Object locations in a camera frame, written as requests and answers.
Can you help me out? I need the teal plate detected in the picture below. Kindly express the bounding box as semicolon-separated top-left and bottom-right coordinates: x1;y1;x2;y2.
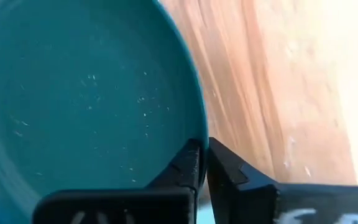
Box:
0;0;209;224

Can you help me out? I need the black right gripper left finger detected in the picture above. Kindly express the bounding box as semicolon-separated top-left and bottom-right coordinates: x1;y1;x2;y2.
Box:
32;138;202;224

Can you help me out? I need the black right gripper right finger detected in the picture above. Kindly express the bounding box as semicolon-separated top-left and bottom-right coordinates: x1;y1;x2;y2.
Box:
206;136;358;224

